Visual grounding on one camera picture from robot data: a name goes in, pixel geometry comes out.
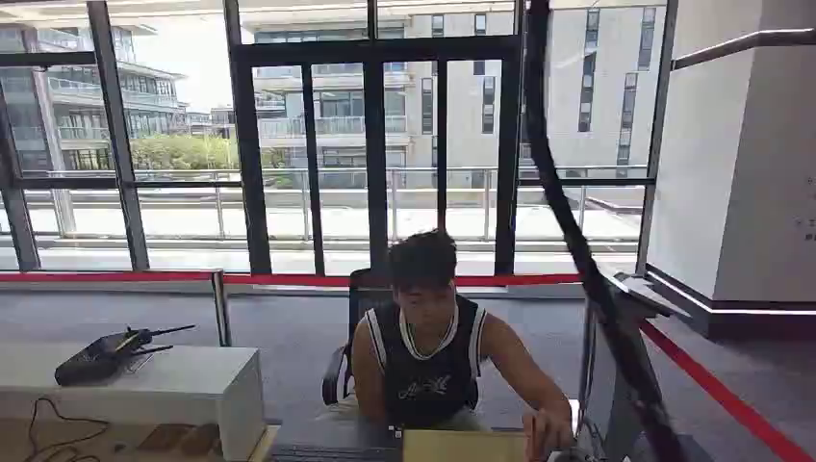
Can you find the grey wall handrail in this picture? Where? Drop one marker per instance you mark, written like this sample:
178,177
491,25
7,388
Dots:
739,46

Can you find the person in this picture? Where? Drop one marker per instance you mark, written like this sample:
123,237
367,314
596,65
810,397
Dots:
426,376

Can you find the black keyboard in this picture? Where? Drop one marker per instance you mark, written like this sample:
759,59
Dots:
331,453

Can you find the white cabinet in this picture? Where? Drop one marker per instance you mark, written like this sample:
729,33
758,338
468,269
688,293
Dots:
159,382

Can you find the grey metal stand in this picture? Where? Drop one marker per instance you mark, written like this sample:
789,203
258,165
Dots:
609,382

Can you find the black office chair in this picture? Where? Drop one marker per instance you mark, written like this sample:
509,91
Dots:
364,300

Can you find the red barrier tape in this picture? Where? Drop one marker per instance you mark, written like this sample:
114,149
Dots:
127,277
720,392

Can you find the grey barrier post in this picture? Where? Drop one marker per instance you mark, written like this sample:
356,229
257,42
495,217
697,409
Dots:
220,312

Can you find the black router with antennas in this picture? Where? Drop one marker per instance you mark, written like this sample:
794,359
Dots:
95,363

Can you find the person's left hand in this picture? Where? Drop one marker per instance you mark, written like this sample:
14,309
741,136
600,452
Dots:
548,433

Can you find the metal balcony railing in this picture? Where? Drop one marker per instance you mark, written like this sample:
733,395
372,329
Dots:
306,171

